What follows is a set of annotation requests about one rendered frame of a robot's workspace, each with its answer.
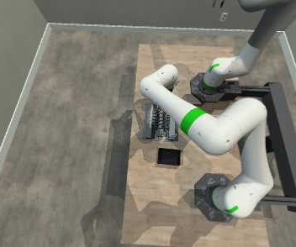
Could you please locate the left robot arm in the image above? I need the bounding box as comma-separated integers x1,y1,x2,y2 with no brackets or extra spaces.
139,65,273,218

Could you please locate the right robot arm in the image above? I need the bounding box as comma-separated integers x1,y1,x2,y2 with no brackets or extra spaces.
198,0,296,95

